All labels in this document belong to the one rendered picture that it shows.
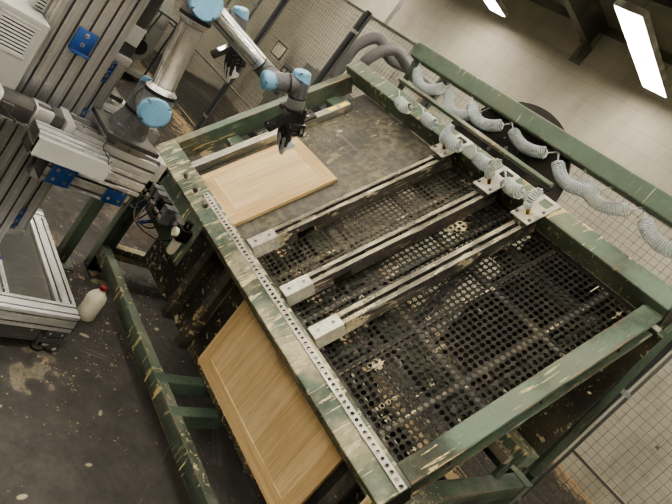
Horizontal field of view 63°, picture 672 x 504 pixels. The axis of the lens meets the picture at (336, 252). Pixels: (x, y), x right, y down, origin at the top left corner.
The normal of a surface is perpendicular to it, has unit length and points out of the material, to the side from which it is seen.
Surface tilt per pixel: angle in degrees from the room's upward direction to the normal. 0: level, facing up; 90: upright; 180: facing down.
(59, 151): 90
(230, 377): 90
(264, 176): 51
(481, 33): 90
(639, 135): 90
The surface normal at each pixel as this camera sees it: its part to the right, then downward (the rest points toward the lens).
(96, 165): 0.52, 0.61
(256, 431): -0.61, -0.26
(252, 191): -0.08, -0.68
